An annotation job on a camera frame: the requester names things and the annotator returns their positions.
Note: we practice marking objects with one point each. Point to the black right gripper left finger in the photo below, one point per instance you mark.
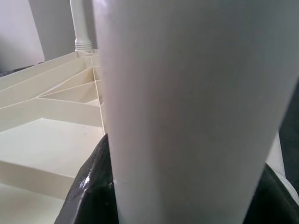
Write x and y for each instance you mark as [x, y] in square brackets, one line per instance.
[93, 186]

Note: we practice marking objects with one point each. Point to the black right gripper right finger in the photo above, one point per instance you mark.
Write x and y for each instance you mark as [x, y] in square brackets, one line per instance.
[273, 205]

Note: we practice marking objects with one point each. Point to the white plastic table top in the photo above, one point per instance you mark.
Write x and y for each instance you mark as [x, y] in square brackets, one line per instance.
[46, 140]

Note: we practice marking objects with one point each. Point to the black table cloth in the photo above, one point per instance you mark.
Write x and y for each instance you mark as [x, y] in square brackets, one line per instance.
[290, 151]

